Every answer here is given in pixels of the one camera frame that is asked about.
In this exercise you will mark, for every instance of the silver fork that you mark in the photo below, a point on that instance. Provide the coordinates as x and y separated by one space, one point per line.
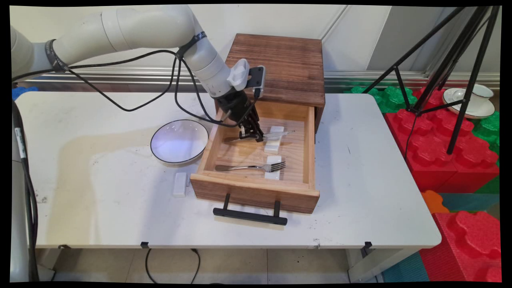
248 167

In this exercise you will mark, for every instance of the black tripod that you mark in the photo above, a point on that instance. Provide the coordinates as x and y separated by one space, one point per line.
466 80

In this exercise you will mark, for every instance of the white table leg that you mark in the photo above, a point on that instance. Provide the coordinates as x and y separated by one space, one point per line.
372 266

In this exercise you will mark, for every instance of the white ceramic cutlery rest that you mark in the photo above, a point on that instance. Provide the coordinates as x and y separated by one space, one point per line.
273 144
272 175
180 184

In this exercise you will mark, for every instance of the blue foam piece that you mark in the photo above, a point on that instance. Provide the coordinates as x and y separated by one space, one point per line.
22 92

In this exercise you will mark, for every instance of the white teacup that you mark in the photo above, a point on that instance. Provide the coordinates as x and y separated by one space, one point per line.
478 98

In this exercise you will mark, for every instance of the large red foam block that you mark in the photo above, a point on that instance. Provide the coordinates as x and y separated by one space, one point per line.
432 148

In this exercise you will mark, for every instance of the white bowl black rim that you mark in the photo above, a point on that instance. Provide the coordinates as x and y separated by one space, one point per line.
179 142

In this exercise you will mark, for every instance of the metal wall rail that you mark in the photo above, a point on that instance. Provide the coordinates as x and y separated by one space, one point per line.
120 76

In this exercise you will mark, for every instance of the white saucer dark rim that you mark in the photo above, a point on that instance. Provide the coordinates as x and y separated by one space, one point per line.
482 114

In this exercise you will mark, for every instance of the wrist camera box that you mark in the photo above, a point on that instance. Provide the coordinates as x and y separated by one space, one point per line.
256 78

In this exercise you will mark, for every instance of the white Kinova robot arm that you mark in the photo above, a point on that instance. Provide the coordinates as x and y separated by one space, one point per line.
152 28

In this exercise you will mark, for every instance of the dark wooden drawer cabinet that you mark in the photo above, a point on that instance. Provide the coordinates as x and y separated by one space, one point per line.
288 68

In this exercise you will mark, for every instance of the silver table knife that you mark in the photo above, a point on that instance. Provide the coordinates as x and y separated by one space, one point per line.
280 134

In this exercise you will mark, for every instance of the green foam block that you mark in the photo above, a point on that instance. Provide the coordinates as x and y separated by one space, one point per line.
488 130
390 98

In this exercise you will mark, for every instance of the teal foam mat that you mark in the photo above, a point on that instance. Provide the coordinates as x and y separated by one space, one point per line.
468 202

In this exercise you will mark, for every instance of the orange foam piece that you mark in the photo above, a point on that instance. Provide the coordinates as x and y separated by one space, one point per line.
434 202

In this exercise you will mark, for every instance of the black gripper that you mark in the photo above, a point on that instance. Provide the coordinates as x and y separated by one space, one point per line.
236 104

